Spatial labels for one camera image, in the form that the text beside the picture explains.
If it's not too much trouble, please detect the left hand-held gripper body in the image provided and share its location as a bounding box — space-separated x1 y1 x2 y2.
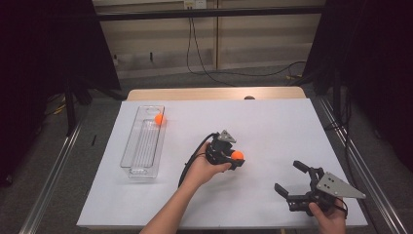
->
205 130 238 167

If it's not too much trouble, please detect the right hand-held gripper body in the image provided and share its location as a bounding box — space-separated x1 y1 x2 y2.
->
285 167 367 217

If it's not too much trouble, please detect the clear plastic container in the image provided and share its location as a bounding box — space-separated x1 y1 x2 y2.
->
120 104 169 180

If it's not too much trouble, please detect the person's left hand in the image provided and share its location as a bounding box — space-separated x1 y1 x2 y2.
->
182 142 233 188

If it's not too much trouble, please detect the person's right hand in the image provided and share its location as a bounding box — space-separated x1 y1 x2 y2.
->
308 198 348 234

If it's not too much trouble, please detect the wooden table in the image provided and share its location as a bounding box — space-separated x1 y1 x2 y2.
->
126 86 307 101

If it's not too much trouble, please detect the black stand leg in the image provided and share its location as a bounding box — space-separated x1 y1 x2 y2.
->
332 71 343 129
63 79 78 137

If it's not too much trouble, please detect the beige long desk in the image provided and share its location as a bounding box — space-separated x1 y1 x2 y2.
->
92 0 326 80

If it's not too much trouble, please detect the black curtain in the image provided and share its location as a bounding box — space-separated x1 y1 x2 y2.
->
0 0 122 184
303 0 413 172

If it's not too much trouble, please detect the black horizontal bar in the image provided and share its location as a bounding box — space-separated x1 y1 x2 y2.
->
96 5 325 22

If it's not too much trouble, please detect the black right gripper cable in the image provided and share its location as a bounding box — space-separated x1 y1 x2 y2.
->
335 198 349 219

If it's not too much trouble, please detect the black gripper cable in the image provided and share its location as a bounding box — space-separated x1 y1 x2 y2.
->
335 198 349 219
177 132 220 189

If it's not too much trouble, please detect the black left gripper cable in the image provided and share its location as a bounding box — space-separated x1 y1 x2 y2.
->
177 132 220 189

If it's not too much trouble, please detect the aluminium floor rail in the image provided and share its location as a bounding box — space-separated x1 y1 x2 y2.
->
19 118 86 234
319 97 411 234

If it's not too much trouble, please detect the black wall cable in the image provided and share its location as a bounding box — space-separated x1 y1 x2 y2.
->
192 18 236 88
186 18 307 78

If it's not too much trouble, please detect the white wall socket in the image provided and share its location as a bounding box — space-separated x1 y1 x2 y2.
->
183 0 207 10

